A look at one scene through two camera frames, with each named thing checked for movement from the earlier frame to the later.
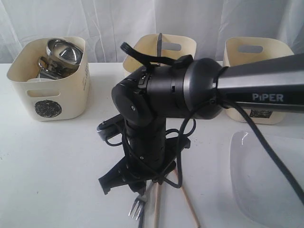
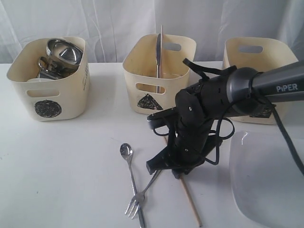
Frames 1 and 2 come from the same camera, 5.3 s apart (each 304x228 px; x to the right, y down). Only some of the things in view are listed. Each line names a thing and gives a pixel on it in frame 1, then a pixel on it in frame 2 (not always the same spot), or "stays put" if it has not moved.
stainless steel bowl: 65,52 stays put
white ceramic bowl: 38,80 stays put
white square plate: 264,197 stays put
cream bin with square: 238,51 stays put
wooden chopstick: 175,171 -> 182,179
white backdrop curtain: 109,26 stays put
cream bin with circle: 52,100 stays put
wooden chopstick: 156,204 -> 161,73
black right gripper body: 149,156 -> 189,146
